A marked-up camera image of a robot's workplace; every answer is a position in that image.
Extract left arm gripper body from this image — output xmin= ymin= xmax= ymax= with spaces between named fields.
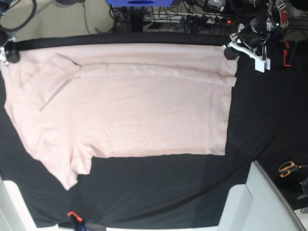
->
xmin=230 ymin=16 xmax=274 ymax=51

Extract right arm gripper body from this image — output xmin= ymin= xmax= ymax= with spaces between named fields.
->
xmin=0 ymin=31 xmax=16 ymax=65

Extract pink T-shirt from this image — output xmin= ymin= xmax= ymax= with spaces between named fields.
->
xmin=0 ymin=43 xmax=238 ymax=190

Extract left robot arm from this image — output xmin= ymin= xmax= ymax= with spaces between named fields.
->
xmin=224 ymin=0 xmax=288 ymax=61

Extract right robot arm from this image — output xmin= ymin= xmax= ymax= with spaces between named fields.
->
xmin=0 ymin=0 xmax=37 ymax=66

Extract red black clamp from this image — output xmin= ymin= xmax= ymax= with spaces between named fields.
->
xmin=283 ymin=41 xmax=296 ymax=67

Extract black table cloth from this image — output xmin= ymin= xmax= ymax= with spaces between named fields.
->
xmin=0 ymin=36 xmax=308 ymax=229

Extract white power strip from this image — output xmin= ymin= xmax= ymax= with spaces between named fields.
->
xmin=143 ymin=12 xmax=238 ymax=26

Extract blue plastic box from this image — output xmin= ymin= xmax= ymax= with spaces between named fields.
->
xmin=107 ymin=0 xmax=173 ymax=7

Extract orange black clamp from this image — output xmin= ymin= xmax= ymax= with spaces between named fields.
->
xmin=67 ymin=211 xmax=83 ymax=229

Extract orange handled scissors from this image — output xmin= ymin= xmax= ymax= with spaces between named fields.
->
xmin=278 ymin=161 xmax=308 ymax=178

